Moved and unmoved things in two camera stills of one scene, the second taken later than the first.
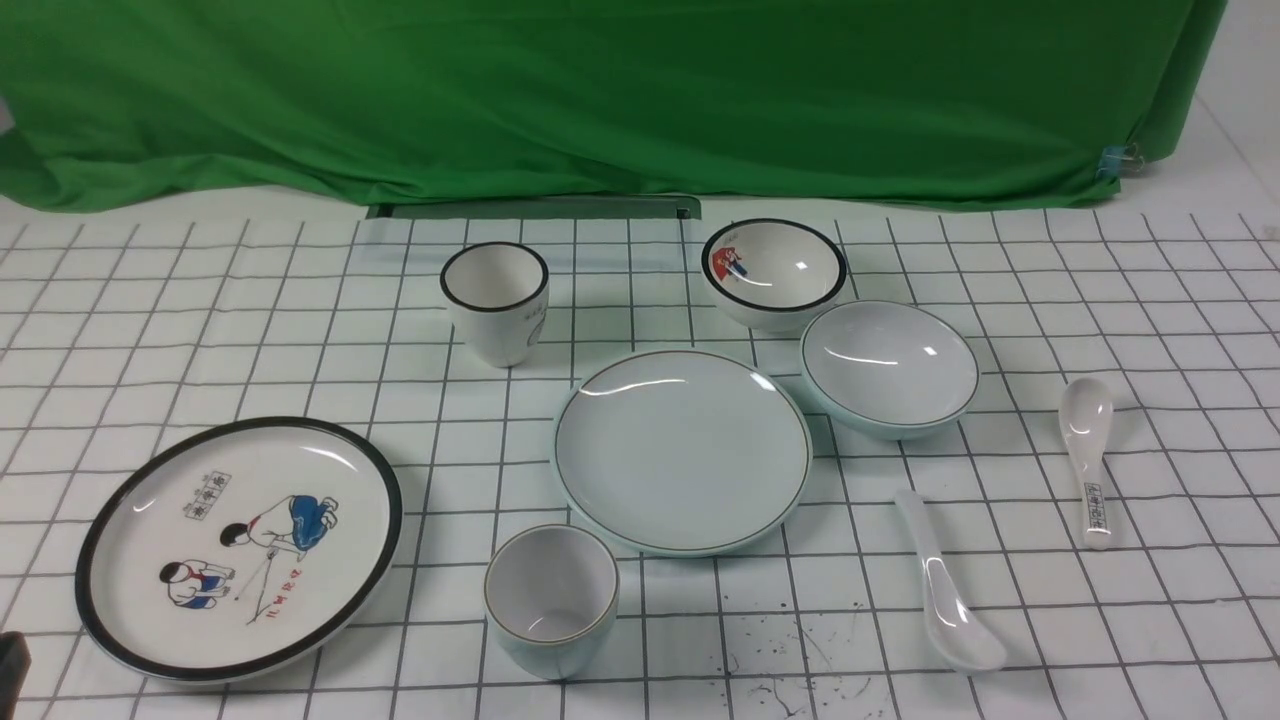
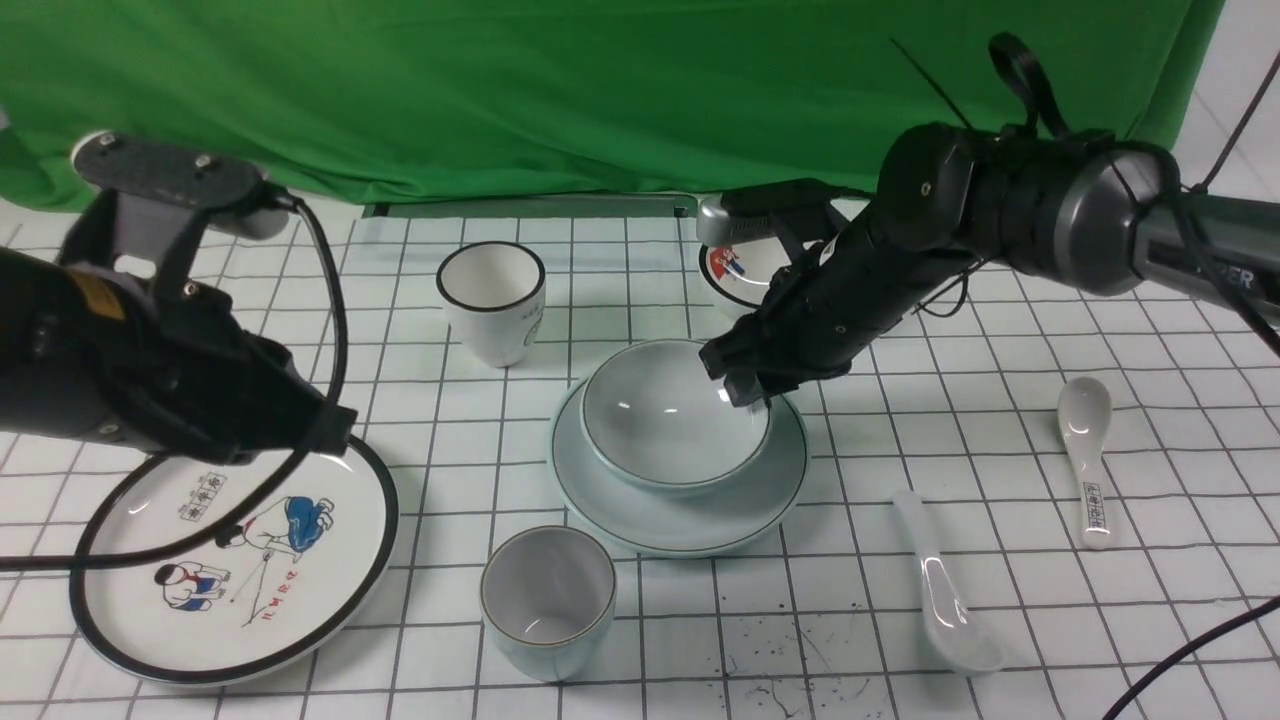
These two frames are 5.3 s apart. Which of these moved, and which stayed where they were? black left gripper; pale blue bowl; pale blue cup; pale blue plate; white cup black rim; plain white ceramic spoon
Moved: black left gripper; pale blue bowl
Stayed: white cup black rim; plain white ceramic spoon; pale blue cup; pale blue plate
